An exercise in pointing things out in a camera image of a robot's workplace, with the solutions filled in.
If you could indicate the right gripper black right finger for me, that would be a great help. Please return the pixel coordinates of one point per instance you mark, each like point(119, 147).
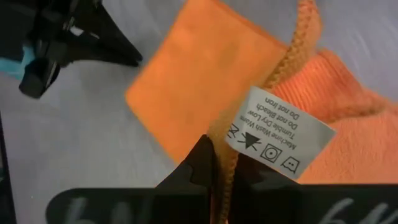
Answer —
point(280, 205)

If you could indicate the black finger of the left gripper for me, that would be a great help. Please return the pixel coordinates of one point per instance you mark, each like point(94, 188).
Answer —
point(109, 28)
point(93, 49)

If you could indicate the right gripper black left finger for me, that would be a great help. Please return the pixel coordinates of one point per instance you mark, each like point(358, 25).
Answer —
point(140, 205)

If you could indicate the blue microfiber towel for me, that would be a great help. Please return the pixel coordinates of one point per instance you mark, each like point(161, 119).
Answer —
point(12, 67)

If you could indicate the orange microfiber towel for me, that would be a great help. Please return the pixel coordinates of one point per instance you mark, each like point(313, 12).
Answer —
point(202, 77)

